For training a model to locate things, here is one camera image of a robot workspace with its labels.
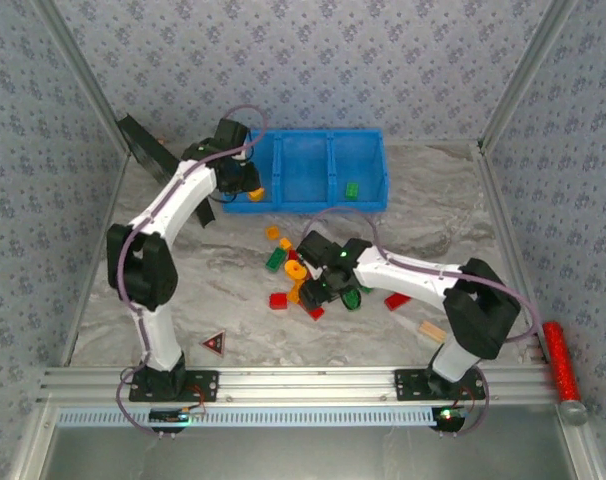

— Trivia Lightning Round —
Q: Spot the yellow round lego piece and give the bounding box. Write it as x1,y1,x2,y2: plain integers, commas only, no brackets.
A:
285,259,310,283

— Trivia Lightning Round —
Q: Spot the long green lego brick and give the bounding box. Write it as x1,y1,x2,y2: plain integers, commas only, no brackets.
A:
264,248,290,273

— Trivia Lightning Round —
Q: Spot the blue three-compartment bin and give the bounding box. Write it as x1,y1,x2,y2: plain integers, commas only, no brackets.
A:
221,128,390,215

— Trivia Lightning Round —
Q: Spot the black flat strip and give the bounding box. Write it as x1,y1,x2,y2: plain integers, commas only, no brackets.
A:
116,113,217,229

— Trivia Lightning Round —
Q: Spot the light wooden block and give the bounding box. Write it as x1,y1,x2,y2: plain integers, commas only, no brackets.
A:
417,320,449,345

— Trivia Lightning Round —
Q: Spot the red triangle sign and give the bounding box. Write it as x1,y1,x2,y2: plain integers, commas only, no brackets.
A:
199,329,228,358

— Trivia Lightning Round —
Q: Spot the right circuit board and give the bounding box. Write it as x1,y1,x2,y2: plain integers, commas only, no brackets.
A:
431,405,467,432

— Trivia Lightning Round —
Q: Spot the circuit board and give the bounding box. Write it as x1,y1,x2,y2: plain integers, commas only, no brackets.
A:
148,407,192,426
431,405,467,432

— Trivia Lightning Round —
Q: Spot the left circuit board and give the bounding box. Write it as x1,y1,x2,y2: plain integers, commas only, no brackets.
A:
148,407,192,426

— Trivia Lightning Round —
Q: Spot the red glitter tube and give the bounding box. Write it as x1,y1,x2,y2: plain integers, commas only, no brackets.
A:
541,320,589,427

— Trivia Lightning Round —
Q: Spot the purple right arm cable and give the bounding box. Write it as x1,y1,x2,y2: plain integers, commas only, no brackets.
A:
308,207,543,439

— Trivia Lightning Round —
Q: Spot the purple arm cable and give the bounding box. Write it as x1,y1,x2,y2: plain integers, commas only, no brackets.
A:
114,104,271,442
308,207,543,439

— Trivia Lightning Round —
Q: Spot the black wire loop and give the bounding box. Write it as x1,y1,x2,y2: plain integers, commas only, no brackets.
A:
339,286,363,312

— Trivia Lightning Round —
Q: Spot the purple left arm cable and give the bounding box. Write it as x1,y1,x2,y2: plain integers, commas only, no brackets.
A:
114,104,271,442

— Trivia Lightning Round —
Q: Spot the aluminium mounting rail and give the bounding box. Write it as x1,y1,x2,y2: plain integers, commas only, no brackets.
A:
37,365,560,404

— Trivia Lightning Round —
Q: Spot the aluminium table edge rail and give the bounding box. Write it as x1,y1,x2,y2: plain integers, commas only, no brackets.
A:
474,144,552,362
60,149,133,369

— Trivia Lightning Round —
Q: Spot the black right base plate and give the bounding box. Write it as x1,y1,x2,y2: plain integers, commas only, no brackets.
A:
393,367,487,403

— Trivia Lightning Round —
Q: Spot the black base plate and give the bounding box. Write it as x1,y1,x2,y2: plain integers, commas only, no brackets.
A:
393,367,487,403
127,369,221,404

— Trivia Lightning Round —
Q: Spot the slotted grey cable duct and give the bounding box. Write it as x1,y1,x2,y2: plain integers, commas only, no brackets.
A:
56,405,447,429

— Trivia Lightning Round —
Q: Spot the aluminium frame post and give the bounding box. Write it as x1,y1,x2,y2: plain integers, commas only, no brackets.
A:
32,0,134,157
476,0,580,152

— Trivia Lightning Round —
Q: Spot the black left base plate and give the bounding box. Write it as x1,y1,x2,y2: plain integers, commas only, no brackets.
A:
127,369,221,404

